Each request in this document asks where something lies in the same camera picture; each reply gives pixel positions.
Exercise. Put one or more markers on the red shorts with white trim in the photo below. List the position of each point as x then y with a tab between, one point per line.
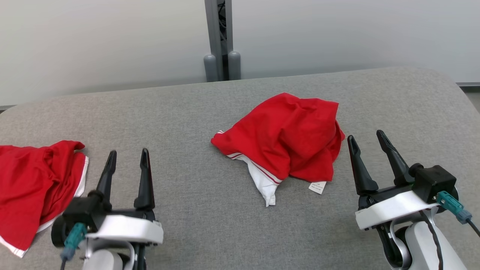
30	183

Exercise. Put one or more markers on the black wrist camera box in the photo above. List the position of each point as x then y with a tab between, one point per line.
80	212
435	182

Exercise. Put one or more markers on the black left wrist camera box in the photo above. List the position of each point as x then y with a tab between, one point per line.
80	212

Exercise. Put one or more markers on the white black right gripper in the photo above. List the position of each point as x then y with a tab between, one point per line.
390	210

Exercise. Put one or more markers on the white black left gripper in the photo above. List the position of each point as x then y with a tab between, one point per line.
127	228

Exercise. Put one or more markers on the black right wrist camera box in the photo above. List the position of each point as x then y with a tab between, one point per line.
435	182

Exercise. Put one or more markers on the red Bulls jersey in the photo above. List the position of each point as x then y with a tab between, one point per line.
285	135

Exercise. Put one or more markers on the grey cylinder post foot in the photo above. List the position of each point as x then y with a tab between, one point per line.
210	69
234	66

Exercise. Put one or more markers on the grey partition post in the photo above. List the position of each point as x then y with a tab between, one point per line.
214	30

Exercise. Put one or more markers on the grey partition base rail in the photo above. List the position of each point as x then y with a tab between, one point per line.
6	108
468	84

